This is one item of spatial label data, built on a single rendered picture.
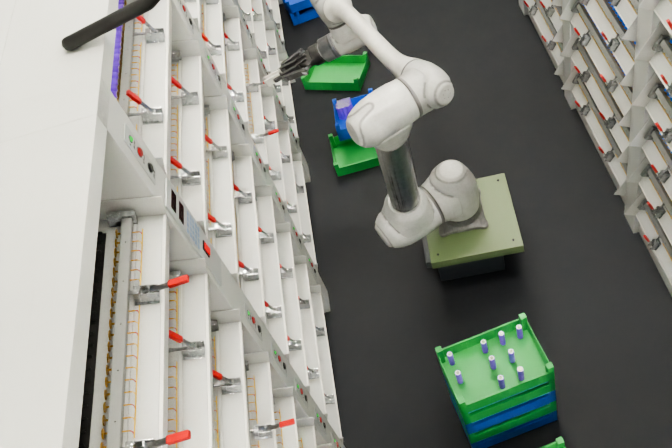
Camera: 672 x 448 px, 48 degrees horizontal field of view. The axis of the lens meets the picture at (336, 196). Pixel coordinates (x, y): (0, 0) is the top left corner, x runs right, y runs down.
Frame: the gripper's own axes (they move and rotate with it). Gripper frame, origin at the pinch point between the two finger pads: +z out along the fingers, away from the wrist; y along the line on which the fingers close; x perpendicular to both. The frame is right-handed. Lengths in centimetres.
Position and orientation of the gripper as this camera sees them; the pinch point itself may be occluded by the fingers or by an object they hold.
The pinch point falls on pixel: (273, 77)
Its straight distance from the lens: 278.3
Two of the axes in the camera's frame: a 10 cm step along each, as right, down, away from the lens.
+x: -4.8, -5.2, -7.0
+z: -8.7, 4.1, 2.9
